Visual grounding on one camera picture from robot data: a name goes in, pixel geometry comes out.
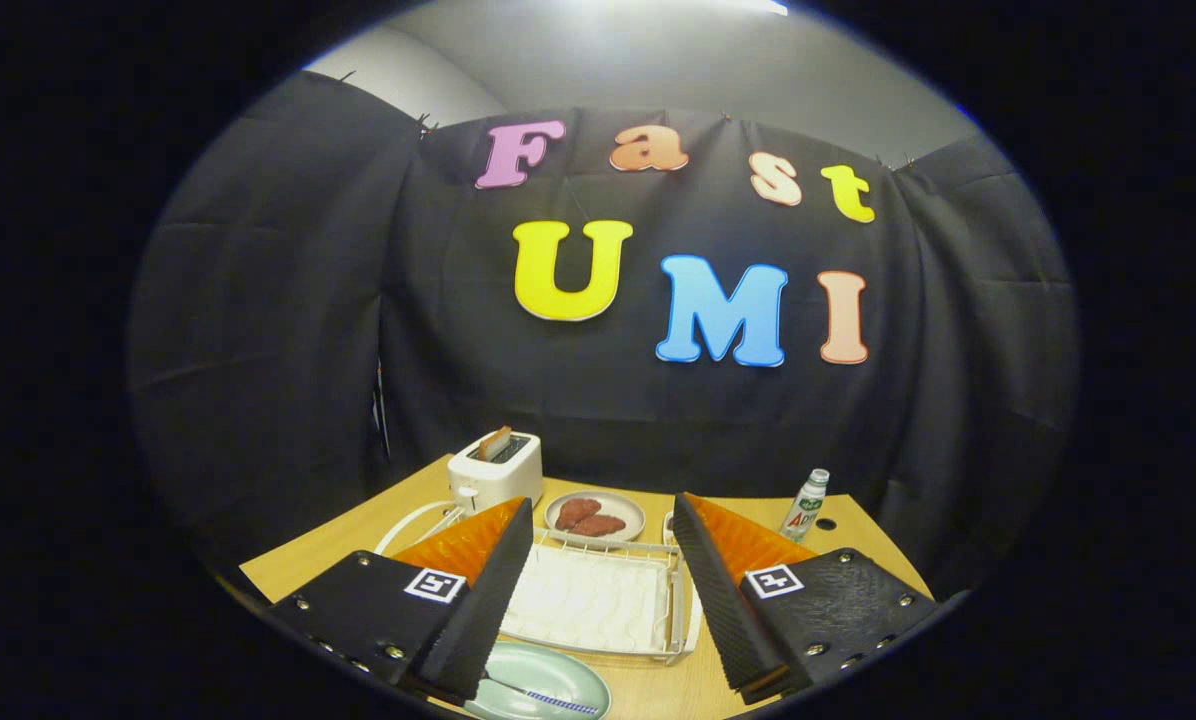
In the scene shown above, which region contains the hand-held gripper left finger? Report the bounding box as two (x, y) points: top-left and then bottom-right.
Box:
(263, 497), (536, 703)

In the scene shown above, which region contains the white drink bottle green cap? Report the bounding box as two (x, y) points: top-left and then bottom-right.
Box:
(780, 468), (831, 543)

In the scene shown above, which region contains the beige round plate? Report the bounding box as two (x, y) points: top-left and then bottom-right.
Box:
(544, 490), (647, 543)

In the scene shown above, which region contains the pale green plate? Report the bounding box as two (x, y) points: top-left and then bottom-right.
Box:
(463, 640), (612, 720)

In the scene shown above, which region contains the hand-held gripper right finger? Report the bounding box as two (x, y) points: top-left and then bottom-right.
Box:
(671, 491), (939, 706)

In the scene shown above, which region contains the black backdrop cloth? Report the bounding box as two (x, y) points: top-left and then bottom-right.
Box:
(128, 70), (1079, 601)

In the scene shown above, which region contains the white wire dish rack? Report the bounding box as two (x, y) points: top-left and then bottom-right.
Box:
(373, 500), (704, 666)

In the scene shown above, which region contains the white toaster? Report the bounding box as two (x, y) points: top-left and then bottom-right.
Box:
(447, 431), (544, 514)

